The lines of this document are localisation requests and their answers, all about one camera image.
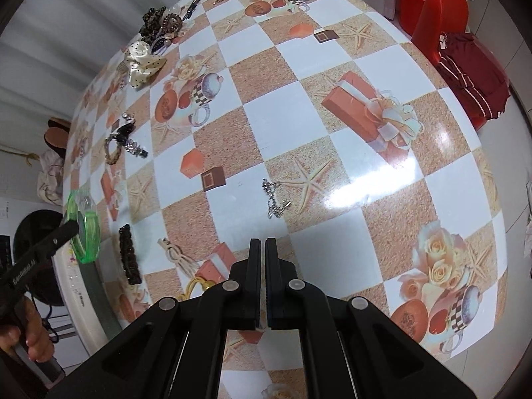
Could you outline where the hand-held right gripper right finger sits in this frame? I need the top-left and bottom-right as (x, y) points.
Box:
(265, 238), (478, 399)

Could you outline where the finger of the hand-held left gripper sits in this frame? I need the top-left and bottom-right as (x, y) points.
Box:
(30, 219), (80, 267)

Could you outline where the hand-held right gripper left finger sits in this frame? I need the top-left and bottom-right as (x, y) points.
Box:
(46, 238), (264, 399)

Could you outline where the green translucent bracelet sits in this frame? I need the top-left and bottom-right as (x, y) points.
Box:
(64, 189), (101, 264)

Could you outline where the grey-rimmed white tray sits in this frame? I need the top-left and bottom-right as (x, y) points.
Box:
(52, 249), (125, 354)

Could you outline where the yellow sunflower hair tie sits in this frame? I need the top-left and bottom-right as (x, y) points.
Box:
(179, 276), (217, 301)

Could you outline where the black bead bracelet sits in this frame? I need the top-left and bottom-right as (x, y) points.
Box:
(118, 224), (143, 286)

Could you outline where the silver chain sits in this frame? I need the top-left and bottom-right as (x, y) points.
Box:
(262, 178), (294, 219)

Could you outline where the beige hair clip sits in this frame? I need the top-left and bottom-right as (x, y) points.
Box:
(158, 237), (196, 277)

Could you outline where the brown braided hair tie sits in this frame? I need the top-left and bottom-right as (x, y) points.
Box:
(104, 135), (125, 166)

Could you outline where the rhinestone hair clip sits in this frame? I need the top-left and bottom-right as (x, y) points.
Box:
(115, 127), (149, 159)

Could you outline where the person's left hand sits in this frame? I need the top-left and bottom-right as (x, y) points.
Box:
(0, 299), (56, 363)

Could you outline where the white washing machine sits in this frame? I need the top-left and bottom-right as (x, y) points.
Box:
(0, 195), (84, 377)

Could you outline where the cream cloth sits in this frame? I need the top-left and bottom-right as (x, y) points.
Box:
(37, 154), (65, 205)

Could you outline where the gold metal rack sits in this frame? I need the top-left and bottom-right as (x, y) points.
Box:
(0, 145), (39, 169)

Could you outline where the brown cloth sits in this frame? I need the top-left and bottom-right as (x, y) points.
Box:
(45, 118), (72, 154)

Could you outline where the checkered printed tablecloth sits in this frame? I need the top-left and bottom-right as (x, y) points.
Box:
(62, 0), (510, 399)

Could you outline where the cream polka dot scrunchie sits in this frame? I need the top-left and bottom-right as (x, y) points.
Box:
(126, 41), (168, 88)

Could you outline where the black hair clip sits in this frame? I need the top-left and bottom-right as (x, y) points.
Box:
(182, 0), (204, 21)

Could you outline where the dark red clothing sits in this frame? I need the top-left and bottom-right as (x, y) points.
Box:
(436, 32), (511, 120)

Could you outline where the red plastic bucket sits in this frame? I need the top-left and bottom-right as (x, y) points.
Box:
(395, 0), (429, 36)

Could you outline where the red plastic chair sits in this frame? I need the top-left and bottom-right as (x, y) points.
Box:
(411, 0), (510, 131)

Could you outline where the spiral hair tie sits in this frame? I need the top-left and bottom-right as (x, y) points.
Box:
(160, 13), (186, 36)

